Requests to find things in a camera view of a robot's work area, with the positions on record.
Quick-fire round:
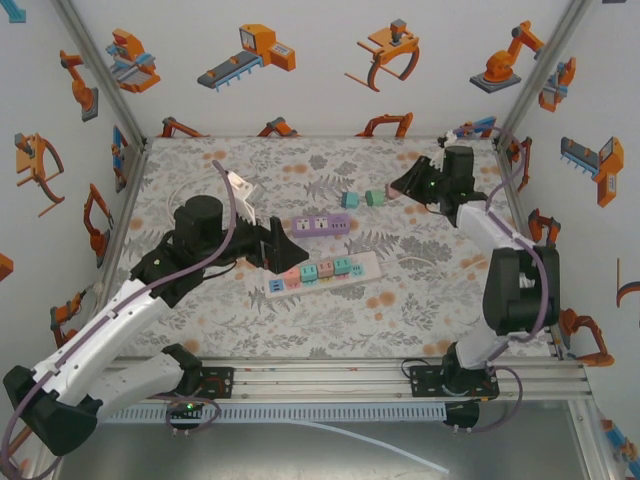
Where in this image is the white power strip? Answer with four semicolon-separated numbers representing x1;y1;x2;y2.
263;249;384;302

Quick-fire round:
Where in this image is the white slotted cable duct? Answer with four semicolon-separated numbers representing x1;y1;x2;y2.
110;403;448;426

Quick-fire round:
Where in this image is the white purple-strip power cable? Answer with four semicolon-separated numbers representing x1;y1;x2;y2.
167;167;241;212

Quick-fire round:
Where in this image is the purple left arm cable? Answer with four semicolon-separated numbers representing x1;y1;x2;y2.
0;159;237;480

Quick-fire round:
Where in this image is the aluminium frame leg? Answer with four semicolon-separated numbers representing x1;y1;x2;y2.
22;439;66;480
567;399;619;480

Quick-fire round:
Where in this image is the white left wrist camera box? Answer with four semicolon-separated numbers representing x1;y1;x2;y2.
224;169;269;227

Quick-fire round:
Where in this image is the purple power strip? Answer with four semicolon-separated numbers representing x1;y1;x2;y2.
291;212;353;240

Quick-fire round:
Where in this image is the aluminium frame post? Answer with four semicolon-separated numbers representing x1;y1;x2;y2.
52;0;149;147
493;0;594;147

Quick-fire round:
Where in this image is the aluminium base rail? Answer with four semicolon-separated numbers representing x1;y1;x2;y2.
97;355;594;404

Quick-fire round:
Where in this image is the black control board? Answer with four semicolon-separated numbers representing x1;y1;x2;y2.
442;399;481;436

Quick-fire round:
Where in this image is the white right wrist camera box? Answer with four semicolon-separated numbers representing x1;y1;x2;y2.
429;127;462;169

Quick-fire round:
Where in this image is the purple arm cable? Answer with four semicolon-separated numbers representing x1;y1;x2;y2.
0;159;237;480
452;124;552;434

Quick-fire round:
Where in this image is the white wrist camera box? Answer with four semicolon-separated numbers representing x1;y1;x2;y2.
224;169;269;227
429;127;462;169

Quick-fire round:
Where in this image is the floral tablecloth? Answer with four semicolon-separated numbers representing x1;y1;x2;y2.
102;135;557;359

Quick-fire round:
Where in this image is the grey metal sheet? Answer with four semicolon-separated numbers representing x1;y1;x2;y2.
52;422;596;480

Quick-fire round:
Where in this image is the control board with green light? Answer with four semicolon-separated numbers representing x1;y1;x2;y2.
165;398;222;441

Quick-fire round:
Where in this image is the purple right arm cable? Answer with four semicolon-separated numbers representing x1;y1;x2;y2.
452;124;552;434

